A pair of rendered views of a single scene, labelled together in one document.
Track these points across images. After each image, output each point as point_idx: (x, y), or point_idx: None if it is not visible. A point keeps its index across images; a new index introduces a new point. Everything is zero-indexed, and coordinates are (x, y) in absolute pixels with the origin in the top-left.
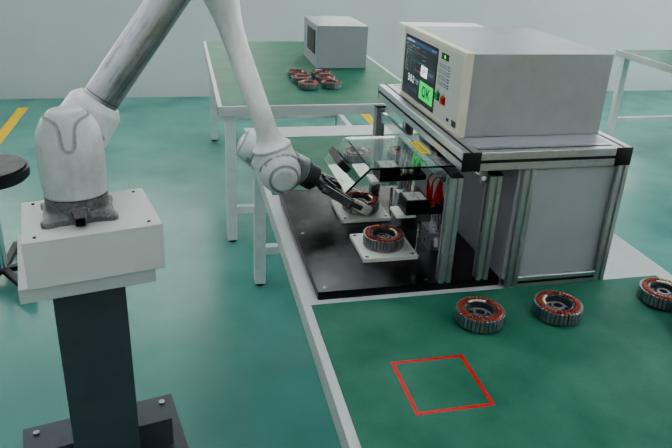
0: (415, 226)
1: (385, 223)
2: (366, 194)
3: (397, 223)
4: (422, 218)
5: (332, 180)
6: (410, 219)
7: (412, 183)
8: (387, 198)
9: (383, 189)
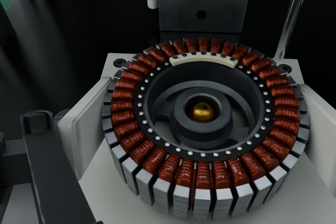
0: (332, 24)
1: (319, 89)
2: (160, 66)
3: (314, 57)
4: None
5: (92, 221)
6: (278, 22)
7: None
8: (101, 32)
9: (26, 23)
